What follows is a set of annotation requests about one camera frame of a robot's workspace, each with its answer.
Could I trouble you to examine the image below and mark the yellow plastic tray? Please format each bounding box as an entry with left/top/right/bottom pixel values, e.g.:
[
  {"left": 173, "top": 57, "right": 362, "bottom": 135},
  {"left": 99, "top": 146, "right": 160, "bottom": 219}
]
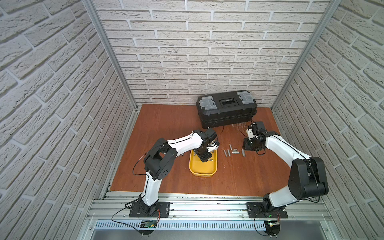
[{"left": 189, "top": 150, "right": 218, "bottom": 177}]

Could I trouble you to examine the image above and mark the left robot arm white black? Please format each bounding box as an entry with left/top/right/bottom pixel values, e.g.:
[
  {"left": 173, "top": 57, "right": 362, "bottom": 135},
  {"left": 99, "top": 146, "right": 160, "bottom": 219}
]
[{"left": 139, "top": 129, "right": 220, "bottom": 217}]

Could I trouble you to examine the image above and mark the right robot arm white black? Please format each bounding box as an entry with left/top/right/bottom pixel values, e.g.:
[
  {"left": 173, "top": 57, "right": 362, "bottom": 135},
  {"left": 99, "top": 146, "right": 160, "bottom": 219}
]
[{"left": 243, "top": 122, "right": 329, "bottom": 218}]

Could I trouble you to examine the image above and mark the black plastic toolbox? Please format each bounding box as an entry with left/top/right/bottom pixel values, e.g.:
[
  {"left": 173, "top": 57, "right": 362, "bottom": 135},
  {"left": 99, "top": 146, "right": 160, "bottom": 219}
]
[{"left": 196, "top": 90, "right": 258, "bottom": 129}]

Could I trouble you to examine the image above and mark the right green circuit board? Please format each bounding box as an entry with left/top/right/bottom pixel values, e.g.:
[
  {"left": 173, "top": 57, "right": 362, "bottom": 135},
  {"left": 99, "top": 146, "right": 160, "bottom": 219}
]
[{"left": 265, "top": 221, "right": 281, "bottom": 229}]

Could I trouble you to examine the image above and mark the green circuit board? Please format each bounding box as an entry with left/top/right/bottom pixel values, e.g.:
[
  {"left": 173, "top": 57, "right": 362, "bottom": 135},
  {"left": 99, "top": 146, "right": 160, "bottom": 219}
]
[
  {"left": 140, "top": 221, "right": 158, "bottom": 228},
  {"left": 265, "top": 221, "right": 281, "bottom": 229}
]

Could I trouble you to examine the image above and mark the left green circuit board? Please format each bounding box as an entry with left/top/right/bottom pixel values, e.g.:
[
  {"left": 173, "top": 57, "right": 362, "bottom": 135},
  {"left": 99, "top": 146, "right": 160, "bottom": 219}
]
[{"left": 140, "top": 221, "right": 158, "bottom": 228}]

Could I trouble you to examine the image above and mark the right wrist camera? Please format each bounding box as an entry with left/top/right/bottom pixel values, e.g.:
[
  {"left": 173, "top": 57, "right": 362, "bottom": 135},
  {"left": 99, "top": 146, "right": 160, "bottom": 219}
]
[{"left": 247, "top": 127, "right": 255, "bottom": 139}]

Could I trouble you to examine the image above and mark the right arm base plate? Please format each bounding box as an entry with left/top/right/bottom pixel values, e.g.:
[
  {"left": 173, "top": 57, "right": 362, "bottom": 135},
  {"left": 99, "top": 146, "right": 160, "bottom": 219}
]
[{"left": 246, "top": 202, "right": 288, "bottom": 219}]

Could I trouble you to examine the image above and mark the aluminium rail frame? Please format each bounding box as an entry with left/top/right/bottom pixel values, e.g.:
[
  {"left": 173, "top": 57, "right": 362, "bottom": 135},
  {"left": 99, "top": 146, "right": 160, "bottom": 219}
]
[{"left": 78, "top": 191, "right": 342, "bottom": 240}]

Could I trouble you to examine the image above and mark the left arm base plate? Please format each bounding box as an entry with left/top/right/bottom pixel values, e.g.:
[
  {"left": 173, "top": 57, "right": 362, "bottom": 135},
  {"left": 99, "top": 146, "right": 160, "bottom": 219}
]
[{"left": 129, "top": 201, "right": 171, "bottom": 218}]

